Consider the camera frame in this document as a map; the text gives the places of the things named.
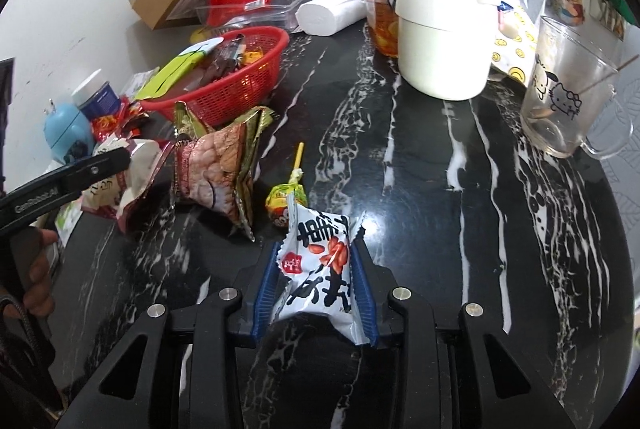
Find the lime green white pouch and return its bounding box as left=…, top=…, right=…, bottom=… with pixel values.
left=134, top=36, right=224, bottom=100

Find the dark brown snack box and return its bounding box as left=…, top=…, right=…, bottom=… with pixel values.
left=183, top=41, right=245, bottom=92

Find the red packets pile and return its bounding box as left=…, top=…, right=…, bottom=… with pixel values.
left=91, top=97, right=150, bottom=143

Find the person left hand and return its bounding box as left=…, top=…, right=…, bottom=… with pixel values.
left=20, top=227, right=58, bottom=319

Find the red bag in tray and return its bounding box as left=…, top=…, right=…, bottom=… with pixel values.
left=205, top=0, right=271, bottom=27

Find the clear plastic tray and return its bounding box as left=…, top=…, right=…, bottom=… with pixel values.
left=195, top=0, right=313, bottom=34

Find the white peanut candy packet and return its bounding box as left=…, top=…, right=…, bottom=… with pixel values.
left=271, top=199, right=368, bottom=345

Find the grey leaf chair cushion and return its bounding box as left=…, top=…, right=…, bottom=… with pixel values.
left=589, top=58, right=640, bottom=260

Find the white cylinder roll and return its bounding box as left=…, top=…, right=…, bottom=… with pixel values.
left=295, top=0, right=367, bottom=37

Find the red plastic basket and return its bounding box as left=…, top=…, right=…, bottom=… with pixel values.
left=134, top=26, right=290, bottom=126

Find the white cap blue jar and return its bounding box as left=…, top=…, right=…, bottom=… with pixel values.
left=72, top=69, right=120, bottom=121

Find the yellow lollipop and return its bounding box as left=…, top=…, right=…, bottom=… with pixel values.
left=265, top=142, right=308, bottom=227

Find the glass cartoon mug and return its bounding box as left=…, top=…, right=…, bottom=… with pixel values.
left=520, top=16, right=638, bottom=160

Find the blue robot figure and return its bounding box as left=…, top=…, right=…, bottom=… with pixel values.
left=43, top=100, right=94, bottom=164

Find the peanut snack bag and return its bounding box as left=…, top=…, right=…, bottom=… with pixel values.
left=174, top=102, right=277, bottom=241

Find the white maroon snack bag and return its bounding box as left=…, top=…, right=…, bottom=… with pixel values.
left=81, top=133, right=174, bottom=234

